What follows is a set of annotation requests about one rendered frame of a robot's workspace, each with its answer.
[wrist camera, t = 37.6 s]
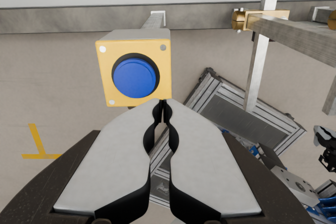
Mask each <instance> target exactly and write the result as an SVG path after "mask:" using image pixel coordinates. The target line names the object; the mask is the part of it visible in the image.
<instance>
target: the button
mask: <svg viewBox="0 0 336 224"><path fill-rule="evenodd" d="M113 80H114V84H115V86H116V88H117V89H118V90H119V91H120V92H121V93H122V94H123V95H125V96H127V97H129V98H134V99H138V98H143V97H145V96H147V95H148V94H150V93H151V92H152V90H153V89H154V87H155V83H156V74H155V71H154V69H153V68H152V66H151V65H150V64H149V63H148V62H146V61H145V60H143V59H140V58H128V59H125V60H123V61H122V62H121V63H120V64H119V65H118V66H117V67H116V69H115V71H114V75H113Z"/></svg>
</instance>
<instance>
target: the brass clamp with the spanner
mask: <svg viewBox="0 0 336 224"><path fill-rule="evenodd" d="M328 18H330V19H328V20H327V25H328V27H329V28H330V29H331V30H336V10H334V11H333V12H332V13H331V14H330V15H329V17H328Z"/></svg>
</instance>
